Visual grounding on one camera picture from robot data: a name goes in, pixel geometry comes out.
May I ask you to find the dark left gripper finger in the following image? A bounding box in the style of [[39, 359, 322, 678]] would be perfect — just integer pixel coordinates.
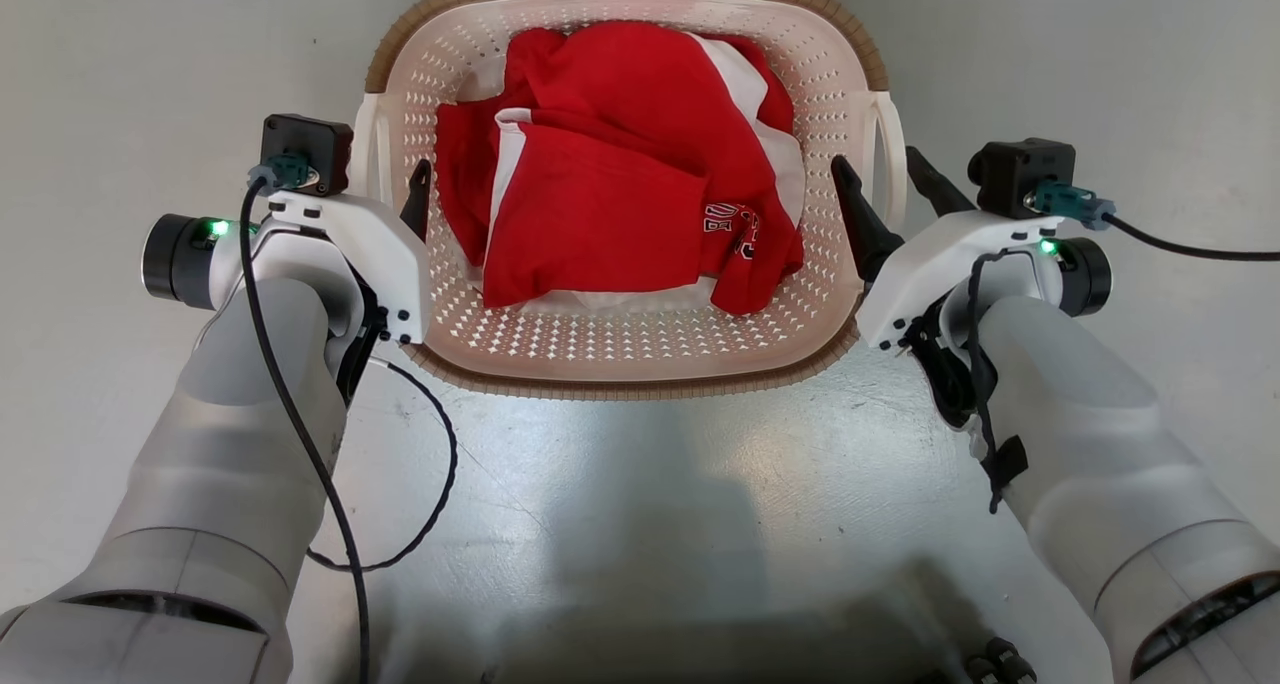
[[399, 158, 434, 242]]

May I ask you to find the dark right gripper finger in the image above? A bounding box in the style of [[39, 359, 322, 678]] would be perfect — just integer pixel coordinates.
[[830, 155, 906, 286], [904, 145, 978, 217]]

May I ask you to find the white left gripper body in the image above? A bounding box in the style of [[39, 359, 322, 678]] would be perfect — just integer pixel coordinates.
[[258, 190, 433, 347]]

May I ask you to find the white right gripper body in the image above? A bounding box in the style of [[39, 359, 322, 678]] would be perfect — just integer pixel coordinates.
[[856, 210, 1067, 353]]

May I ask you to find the cream laundry basket brown rim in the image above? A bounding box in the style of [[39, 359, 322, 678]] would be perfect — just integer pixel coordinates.
[[349, 0, 908, 401]]

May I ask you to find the red and white garment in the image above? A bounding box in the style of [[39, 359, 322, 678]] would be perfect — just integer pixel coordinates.
[[435, 21, 807, 317]]

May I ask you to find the black left camera cable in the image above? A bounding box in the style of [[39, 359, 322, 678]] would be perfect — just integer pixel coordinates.
[[238, 152, 372, 684]]

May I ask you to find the black camera cable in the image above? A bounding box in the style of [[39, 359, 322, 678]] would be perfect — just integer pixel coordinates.
[[238, 152, 372, 684], [1028, 182, 1280, 263]]

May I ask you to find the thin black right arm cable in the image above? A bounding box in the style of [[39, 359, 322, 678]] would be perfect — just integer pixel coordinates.
[[962, 249, 1030, 516]]

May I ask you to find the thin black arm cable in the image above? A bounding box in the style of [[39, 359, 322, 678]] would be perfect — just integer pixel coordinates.
[[962, 249, 1030, 516], [305, 354, 460, 574]]

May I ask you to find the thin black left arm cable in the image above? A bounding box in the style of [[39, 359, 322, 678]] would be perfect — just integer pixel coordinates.
[[305, 354, 460, 574]]

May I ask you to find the black right camera cable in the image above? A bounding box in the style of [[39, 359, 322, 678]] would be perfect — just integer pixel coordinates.
[[1028, 182, 1280, 263]]

